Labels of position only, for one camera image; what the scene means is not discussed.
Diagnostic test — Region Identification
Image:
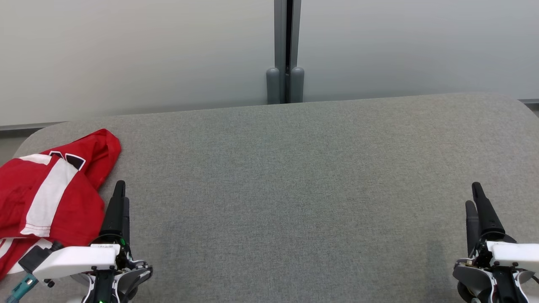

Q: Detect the grey metal partition post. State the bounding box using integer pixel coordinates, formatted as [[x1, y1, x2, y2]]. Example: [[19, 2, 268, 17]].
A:
[[266, 0, 304, 104]]

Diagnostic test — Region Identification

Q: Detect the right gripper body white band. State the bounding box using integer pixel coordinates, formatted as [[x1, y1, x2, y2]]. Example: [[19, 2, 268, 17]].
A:
[[453, 234, 539, 303]]

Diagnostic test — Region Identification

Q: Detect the red jersey with black lettering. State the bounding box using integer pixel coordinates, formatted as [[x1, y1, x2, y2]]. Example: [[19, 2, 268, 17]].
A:
[[0, 128, 122, 280]]

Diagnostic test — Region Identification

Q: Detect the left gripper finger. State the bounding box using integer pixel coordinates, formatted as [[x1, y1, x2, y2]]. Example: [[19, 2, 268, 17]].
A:
[[100, 180, 127, 245], [123, 197, 130, 249]]

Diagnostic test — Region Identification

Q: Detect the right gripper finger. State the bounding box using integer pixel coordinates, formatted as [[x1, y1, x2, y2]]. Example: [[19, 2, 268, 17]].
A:
[[465, 200, 481, 257], [472, 182, 506, 241]]

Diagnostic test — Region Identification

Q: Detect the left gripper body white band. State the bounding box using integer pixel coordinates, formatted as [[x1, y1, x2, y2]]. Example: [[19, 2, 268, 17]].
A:
[[33, 236, 153, 303]]

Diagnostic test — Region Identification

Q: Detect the left camera cable teal plug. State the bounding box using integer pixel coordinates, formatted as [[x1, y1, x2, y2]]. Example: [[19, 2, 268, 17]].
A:
[[5, 273, 39, 303]]

